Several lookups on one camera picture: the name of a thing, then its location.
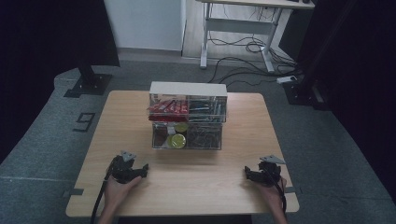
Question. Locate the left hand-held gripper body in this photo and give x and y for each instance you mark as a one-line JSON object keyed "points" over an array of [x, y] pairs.
{"points": [[123, 170]]}

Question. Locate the small white item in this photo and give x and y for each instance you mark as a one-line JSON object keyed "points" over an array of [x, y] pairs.
{"points": [[171, 130]]}

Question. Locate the row of dark striped packets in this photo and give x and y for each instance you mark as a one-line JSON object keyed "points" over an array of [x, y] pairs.
{"points": [[206, 109]]}

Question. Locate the person's left hand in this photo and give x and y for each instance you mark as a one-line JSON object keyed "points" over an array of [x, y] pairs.
{"points": [[115, 191]]}

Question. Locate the large yellow-green round container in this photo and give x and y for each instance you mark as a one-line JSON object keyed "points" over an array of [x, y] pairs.
{"points": [[177, 141]]}

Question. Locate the black metal stand base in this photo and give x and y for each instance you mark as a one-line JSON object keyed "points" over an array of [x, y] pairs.
{"points": [[306, 95]]}

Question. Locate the pile of dark thin sachets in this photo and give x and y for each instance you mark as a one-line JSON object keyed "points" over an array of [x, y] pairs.
{"points": [[204, 136]]}

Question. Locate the brown packet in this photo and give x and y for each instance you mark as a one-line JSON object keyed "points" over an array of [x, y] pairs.
{"points": [[160, 137]]}

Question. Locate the white power strip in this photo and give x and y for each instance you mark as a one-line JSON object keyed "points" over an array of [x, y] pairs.
{"points": [[286, 79]]}

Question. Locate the clear acrylic organizer white top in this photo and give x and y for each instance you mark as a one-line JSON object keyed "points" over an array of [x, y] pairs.
{"points": [[188, 90]]}

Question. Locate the white metal desk frame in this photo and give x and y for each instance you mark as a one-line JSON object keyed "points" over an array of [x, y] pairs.
{"points": [[239, 26]]}

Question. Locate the stack of red packets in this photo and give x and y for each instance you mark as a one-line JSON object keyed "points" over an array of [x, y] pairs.
{"points": [[168, 107]]}

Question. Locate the black stand with base plate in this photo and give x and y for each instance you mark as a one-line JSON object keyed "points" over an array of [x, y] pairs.
{"points": [[90, 84]]}

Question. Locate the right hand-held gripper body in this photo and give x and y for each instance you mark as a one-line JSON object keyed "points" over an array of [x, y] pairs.
{"points": [[270, 172]]}

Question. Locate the small yellow-green round container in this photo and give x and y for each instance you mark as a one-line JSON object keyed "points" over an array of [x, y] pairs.
{"points": [[181, 127]]}

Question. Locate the black curtain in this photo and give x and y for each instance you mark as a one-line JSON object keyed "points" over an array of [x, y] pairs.
{"points": [[46, 46], [361, 77]]}

